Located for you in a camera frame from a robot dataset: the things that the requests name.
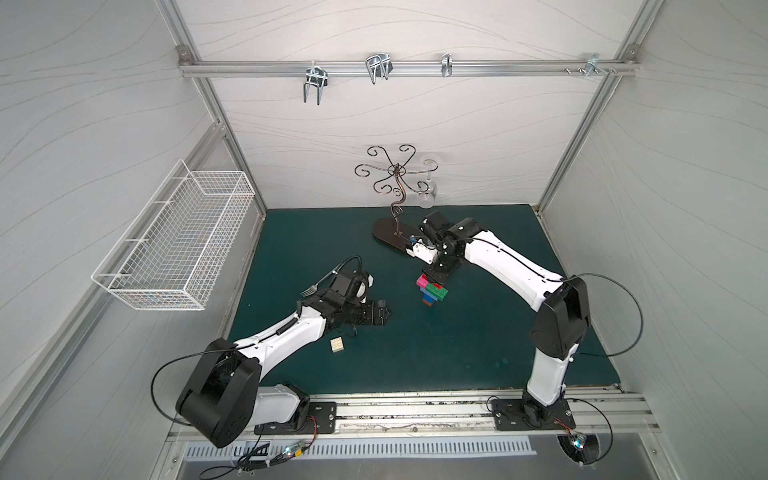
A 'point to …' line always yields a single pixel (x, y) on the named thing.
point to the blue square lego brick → (428, 298)
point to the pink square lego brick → (422, 281)
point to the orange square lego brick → (428, 304)
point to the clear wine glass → (427, 198)
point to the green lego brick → (439, 293)
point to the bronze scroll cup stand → (393, 230)
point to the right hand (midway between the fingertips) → (434, 271)
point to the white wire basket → (171, 252)
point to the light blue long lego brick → (428, 293)
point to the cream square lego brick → (337, 344)
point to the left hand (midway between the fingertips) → (380, 313)
